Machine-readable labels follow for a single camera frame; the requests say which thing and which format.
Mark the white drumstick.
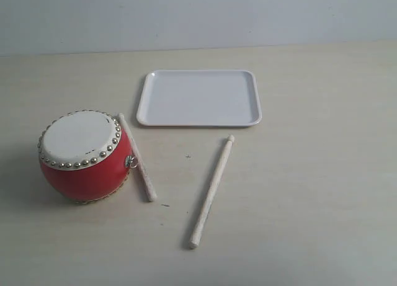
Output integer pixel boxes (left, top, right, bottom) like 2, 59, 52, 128
189, 135, 235, 249
118, 113, 157, 202

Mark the red drum with white skin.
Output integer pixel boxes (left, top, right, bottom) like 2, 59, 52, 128
37, 110, 137, 203

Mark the white rectangular plastic tray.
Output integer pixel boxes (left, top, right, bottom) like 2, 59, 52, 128
136, 69, 262, 127

